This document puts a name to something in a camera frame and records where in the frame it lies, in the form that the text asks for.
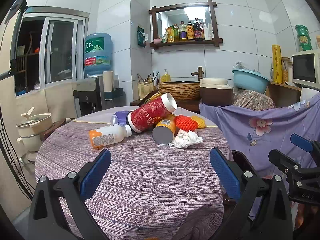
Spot yellow foam fruit net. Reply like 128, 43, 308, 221
191, 115, 206, 129

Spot white tissue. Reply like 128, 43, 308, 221
169, 129, 203, 148

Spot white orange drink bottle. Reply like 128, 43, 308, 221
88, 125, 132, 148

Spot orange foam fruit net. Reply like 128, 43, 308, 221
175, 115, 199, 132

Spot yellow chip can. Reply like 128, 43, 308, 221
152, 114, 176, 145

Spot purple tissue package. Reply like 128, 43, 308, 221
110, 111, 131, 126

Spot red cylindrical canister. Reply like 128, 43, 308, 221
127, 93, 177, 133

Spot dark snack bag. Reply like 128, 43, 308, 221
144, 92, 162, 104

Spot black trash bin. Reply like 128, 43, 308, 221
223, 150, 255, 206

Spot purple floral cloth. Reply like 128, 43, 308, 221
200, 94, 319, 177

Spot wooden counter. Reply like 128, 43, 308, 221
265, 82, 302, 108

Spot paisley patterned cloth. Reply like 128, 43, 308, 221
233, 88, 276, 111

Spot white microwave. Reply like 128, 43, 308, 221
292, 49, 319, 90

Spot yellow roll package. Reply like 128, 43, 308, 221
272, 44, 283, 83

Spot cream cooking pot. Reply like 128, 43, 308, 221
16, 106, 53, 152

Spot light blue basin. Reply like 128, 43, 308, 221
232, 69, 270, 94

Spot purple striped tablecloth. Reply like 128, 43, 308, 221
35, 107, 231, 239

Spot brown white rice cooker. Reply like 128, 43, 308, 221
200, 77, 233, 107

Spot green stacked cups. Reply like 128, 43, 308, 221
295, 24, 312, 51

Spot water dispenser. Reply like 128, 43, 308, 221
73, 76, 104, 116

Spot wooden faucet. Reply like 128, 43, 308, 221
191, 66, 204, 81

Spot woven basket sink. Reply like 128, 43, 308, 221
159, 81, 200, 101

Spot dark soy sauce bottle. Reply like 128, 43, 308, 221
193, 18, 204, 41

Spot yellow soap bottle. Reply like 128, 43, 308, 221
160, 69, 171, 83

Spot beige utensil holder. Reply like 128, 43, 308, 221
137, 82, 154, 100

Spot blue water jug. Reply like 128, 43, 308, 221
84, 33, 113, 76

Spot wooden framed mirror shelf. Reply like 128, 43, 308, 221
149, 0, 223, 50

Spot window frame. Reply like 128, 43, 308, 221
14, 7, 89, 96

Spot green wall tissue pouch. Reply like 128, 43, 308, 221
137, 26, 149, 48

